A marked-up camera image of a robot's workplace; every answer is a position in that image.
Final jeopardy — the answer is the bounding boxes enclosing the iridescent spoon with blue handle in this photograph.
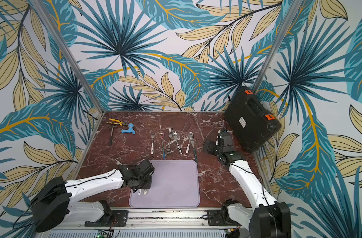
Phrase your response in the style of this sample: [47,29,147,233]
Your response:
[159,131,166,159]

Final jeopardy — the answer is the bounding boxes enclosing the spoon with black-white handle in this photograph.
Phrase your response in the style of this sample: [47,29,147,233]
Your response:
[173,131,183,155]

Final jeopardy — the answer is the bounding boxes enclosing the ornate all-silver fork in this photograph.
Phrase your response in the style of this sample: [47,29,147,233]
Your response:
[167,128,173,155]

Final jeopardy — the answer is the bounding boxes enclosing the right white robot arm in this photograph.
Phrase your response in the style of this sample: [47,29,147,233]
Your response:
[203,131,292,238]

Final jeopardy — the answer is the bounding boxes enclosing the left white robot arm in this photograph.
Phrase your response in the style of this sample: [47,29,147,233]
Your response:
[30,160,155,233]

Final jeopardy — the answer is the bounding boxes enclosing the black tool case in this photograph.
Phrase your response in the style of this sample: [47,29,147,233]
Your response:
[224,86,281,153]

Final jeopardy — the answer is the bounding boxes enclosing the lavender placemat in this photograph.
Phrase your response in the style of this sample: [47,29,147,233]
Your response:
[129,160,200,208]

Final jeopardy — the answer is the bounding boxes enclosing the blue plastic faucet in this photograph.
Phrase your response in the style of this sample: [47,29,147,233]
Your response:
[122,124,136,134]

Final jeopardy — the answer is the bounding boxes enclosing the yellow black pliers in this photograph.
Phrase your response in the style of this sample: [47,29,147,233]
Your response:
[106,119,128,127]

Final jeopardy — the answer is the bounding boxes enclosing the green circuit board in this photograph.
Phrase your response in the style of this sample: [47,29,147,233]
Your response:
[96,230,114,238]

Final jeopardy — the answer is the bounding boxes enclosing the fork with green handle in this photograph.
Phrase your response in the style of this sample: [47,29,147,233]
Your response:
[189,132,198,163]

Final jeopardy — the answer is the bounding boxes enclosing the aluminium front rail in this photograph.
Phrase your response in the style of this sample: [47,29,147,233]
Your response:
[33,207,250,238]

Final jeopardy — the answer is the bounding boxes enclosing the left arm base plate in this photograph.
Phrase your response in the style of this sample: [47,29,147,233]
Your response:
[84,210,129,227]

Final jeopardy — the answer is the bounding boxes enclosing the black handled hammer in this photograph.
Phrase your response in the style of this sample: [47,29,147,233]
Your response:
[109,125,116,146]

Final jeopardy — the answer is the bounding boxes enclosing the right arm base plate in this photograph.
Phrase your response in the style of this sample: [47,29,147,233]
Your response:
[203,209,235,226]

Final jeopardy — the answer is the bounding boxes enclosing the right aluminium corner post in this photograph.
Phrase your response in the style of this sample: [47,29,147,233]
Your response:
[252,0,303,93]

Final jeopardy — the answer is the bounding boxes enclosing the aluminium corner post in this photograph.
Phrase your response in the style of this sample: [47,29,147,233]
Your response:
[31,0,105,114]
[252,0,303,93]

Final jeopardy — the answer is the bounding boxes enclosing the left aluminium corner post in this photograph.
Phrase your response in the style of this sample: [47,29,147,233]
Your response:
[31,0,105,114]

